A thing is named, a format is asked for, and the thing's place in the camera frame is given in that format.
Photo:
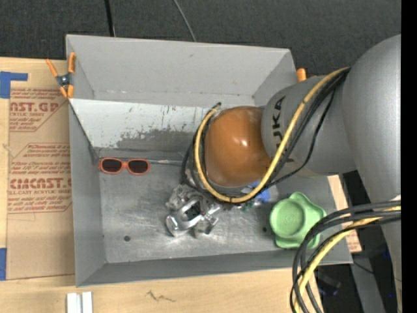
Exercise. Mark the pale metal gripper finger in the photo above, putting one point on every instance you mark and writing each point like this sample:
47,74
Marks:
176,227
206,223

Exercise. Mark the grey metal bin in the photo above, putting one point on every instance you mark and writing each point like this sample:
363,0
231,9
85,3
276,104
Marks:
146,214

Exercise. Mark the blue rounded block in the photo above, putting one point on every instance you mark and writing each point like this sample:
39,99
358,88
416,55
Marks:
264,195

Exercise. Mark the orange-red sunglasses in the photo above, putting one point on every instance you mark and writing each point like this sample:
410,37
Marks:
123,166

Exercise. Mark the brown cardboard board red print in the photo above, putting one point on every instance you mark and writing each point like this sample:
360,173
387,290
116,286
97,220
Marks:
39,240

